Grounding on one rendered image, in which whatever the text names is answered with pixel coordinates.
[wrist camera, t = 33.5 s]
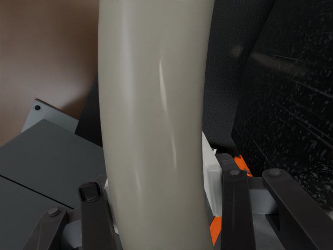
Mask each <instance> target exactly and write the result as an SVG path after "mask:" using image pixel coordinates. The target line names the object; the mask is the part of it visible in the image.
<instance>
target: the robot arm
mask: <svg viewBox="0 0 333 250"><path fill-rule="evenodd" d="M202 151H203V175H204V189H205V192H206V195H207V198H208V201H209V204H210V207H211V210H212V213H213V215H214V216H216V217H222V229H221V250H256V243H255V235H254V226H253V218H252V214H265V216H266V219H267V221H268V222H269V224H270V226H271V227H272V229H273V231H274V232H275V234H276V235H277V237H278V239H279V240H280V242H281V244H282V245H283V247H284V249H285V250H333V220H332V219H331V218H330V216H329V215H328V214H327V213H326V212H325V211H324V210H323V209H322V208H321V207H320V206H319V205H318V204H317V203H316V202H315V201H314V200H313V199H312V198H311V196H310V195H309V194H308V193H307V192H306V191H305V190H304V189H303V188H302V187H301V186H300V185H299V184H298V183H297V182H296V181H295V180H294V179H293V177H292V176H291V175H290V174H289V173H288V172H287V171H285V170H282V169H279V168H273V169H267V170H265V171H263V173H262V177H250V176H247V173H246V171H244V170H241V169H240V168H239V167H238V165H237V164H236V162H235V160H234V159H233V157H232V156H231V155H229V154H227V153H222V154H216V155H215V154H214V153H213V151H212V149H211V147H210V145H209V143H208V141H207V139H206V137H205V135H204V133H203V131H202ZM77 193H78V196H79V199H80V204H81V206H80V207H78V208H76V209H73V210H71V211H67V209H66V207H64V206H56V207H52V208H50V209H48V210H47V211H46V212H44V214H43V215H42V216H41V218H40V220H39V221H38V223H37V225H36V226H35V228H34V230H33V231H32V233H31V235H30V237H29V238H28V240H27V242H26V243H25V245H24V247H23V248H22V250H79V246H82V250H117V246H116V241H115V237H114V232H113V229H112V227H113V226H114V230H115V232H116V233H117V234H119V233H118V229H117V225H116V221H115V217H114V212H113V207H112V203H111V196H110V191H109V185H108V179H107V175H106V174H105V175H99V176H98V177H97V178H96V179H95V180H94V181H89V182H85V183H83V184H81V185H80V186H79V187H78V188H77Z"/></svg>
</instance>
